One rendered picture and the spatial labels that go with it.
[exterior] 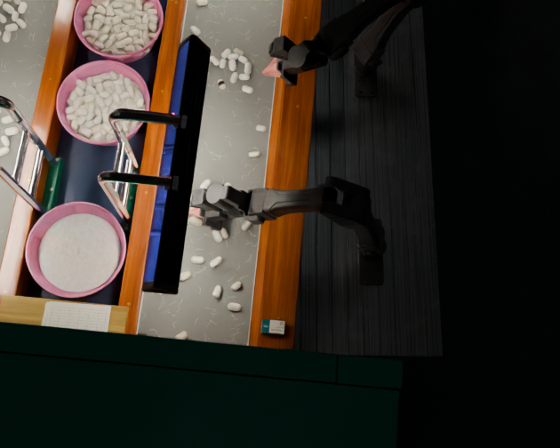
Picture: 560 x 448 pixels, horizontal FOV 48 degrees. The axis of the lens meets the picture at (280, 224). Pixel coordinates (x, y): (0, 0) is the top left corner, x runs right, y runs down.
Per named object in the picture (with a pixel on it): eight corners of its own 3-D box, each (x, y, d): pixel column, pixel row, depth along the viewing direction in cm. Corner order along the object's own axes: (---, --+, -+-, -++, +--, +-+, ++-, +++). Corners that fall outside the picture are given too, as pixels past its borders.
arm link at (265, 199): (241, 217, 160) (341, 212, 141) (248, 184, 163) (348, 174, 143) (271, 233, 169) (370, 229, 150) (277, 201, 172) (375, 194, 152)
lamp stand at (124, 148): (199, 176, 189) (188, 109, 146) (191, 241, 183) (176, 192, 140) (135, 170, 188) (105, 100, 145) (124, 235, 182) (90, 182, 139)
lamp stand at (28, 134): (64, 162, 187) (12, 91, 144) (52, 227, 182) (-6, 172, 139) (-1, 155, 187) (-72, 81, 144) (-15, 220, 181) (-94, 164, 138)
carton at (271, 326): (284, 322, 169) (284, 321, 168) (283, 334, 169) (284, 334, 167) (262, 319, 169) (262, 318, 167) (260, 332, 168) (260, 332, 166)
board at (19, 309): (129, 307, 168) (128, 307, 167) (120, 364, 164) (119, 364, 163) (4, 294, 167) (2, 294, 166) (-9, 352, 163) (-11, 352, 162)
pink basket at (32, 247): (98, 194, 185) (91, 183, 176) (149, 266, 180) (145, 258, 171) (18, 246, 180) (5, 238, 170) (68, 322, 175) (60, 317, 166)
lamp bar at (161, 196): (211, 51, 159) (210, 35, 152) (178, 295, 142) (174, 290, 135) (179, 47, 159) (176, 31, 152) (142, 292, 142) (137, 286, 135)
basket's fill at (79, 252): (129, 221, 183) (125, 216, 177) (116, 299, 177) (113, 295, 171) (51, 213, 182) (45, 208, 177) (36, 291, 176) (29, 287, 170)
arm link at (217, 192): (202, 210, 160) (238, 208, 152) (210, 179, 162) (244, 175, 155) (231, 225, 168) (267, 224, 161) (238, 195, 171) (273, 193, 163)
